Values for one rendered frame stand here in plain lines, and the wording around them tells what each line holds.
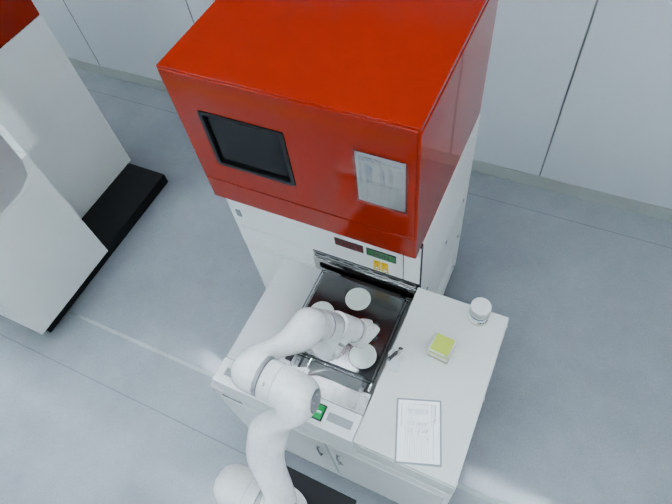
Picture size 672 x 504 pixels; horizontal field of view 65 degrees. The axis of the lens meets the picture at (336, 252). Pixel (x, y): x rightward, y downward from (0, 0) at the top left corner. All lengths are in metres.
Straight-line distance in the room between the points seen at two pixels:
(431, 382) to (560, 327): 1.39
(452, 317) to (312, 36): 1.07
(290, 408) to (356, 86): 0.83
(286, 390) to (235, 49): 0.97
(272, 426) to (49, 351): 2.43
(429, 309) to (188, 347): 1.65
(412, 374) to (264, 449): 0.70
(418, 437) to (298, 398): 0.68
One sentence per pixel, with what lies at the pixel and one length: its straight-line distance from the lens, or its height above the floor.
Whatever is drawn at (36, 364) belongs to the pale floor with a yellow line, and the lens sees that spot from 3.60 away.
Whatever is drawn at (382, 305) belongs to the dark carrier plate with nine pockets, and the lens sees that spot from 2.08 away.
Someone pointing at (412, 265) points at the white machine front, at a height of 1.10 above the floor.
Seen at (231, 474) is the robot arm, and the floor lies 1.28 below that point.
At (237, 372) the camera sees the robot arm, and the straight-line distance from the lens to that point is 1.29.
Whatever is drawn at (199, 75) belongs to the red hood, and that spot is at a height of 1.82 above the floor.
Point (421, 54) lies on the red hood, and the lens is 1.55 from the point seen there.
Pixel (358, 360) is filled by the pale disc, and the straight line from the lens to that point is 1.99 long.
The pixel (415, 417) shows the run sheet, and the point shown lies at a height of 0.97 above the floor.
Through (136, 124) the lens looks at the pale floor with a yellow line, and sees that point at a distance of 4.52.
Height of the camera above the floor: 2.75
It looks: 57 degrees down
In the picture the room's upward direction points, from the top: 11 degrees counter-clockwise
